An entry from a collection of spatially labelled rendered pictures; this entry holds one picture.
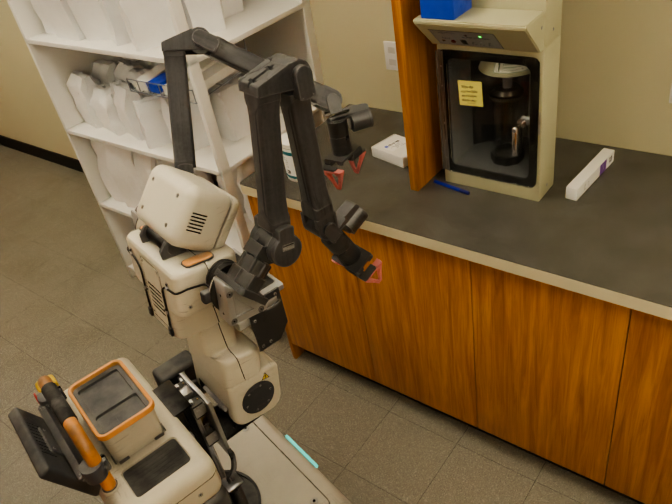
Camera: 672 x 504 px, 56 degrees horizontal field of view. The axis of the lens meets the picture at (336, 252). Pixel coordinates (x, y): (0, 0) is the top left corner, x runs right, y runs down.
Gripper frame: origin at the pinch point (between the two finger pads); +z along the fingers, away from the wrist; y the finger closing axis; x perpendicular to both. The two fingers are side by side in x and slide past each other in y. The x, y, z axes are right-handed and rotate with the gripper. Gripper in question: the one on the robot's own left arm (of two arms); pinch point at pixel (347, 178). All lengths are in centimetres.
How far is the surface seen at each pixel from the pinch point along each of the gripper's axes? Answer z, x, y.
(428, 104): -9.4, -10.3, 33.5
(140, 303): 108, 157, 2
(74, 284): 107, 209, -3
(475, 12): -40, -30, 28
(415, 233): 16.5, -19.9, 2.1
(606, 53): -12, -52, 73
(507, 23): -40, -42, 21
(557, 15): -36, -48, 39
